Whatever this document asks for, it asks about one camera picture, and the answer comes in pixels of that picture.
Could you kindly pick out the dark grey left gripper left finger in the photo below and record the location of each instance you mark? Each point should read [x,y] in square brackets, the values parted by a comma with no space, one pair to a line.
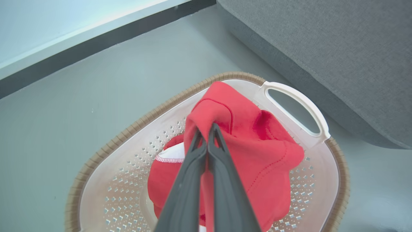
[183,199]

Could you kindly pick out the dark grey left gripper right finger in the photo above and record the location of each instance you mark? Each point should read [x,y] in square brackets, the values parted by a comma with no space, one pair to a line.
[230,199]

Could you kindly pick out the red garment with white trim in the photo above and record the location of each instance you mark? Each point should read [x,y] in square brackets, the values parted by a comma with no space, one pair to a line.
[264,161]

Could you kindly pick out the cream perforated plastic laundry basket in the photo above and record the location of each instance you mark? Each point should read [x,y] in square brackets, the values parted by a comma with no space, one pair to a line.
[112,193]

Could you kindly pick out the grey fabric sofa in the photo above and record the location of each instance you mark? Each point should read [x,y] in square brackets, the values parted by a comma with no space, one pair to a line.
[338,58]

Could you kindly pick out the black wall baseboard strip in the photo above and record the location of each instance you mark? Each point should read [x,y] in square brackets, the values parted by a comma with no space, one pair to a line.
[96,48]

